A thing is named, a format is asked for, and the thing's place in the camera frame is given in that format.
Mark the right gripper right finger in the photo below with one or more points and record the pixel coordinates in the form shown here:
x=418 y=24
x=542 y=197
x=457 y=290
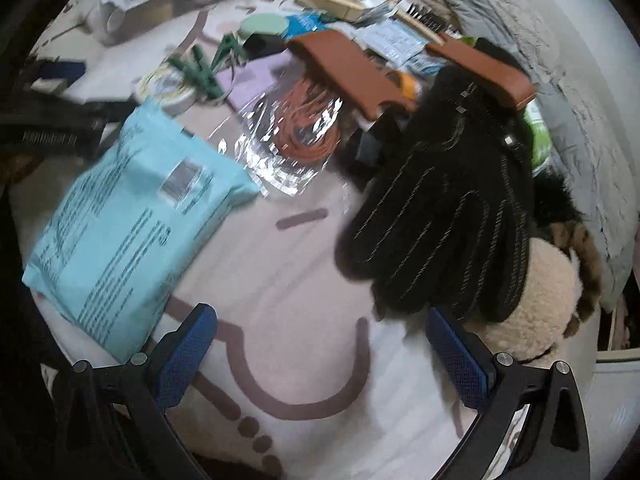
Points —
x=553 y=442

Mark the brown fur scarf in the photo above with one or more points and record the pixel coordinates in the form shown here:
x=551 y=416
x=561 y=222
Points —
x=558 y=221

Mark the wooden hair brush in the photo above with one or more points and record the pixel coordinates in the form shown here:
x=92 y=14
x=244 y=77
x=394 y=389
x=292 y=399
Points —
x=425 y=22

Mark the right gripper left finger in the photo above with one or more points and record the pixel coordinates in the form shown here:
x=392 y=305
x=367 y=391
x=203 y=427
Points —
x=114 y=423

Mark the blue snack sachet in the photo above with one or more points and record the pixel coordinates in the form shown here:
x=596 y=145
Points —
x=303 y=23

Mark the round tape measure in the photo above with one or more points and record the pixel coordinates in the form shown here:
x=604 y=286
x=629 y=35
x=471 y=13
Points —
x=167 y=87

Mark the cream fleece bag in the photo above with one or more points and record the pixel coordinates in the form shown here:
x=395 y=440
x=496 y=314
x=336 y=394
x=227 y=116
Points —
x=536 y=331

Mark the wooden block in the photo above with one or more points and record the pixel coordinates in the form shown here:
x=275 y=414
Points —
x=343 y=10

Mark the small black box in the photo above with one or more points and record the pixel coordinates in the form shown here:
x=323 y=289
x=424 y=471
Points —
x=263 y=45

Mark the mint green round case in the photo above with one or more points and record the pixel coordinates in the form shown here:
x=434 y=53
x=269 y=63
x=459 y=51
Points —
x=268 y=24

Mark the lilac paper sheet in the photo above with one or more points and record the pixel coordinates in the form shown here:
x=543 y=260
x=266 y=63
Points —
x=247 y=82

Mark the green dotted white packet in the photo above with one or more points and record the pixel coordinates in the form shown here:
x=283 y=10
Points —
x=542 y=143

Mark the orange tape roll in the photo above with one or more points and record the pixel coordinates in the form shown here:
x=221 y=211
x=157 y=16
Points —
x=409 y=86

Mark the green plastic clips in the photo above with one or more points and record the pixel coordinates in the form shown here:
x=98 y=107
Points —
x=202 y=74

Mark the light blue wipes packet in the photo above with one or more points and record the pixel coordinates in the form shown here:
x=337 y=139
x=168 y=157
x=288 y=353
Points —
x=129 y=227

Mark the black stitched work glove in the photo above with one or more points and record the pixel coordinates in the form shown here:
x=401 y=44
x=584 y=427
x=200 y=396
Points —
x=448 y=215

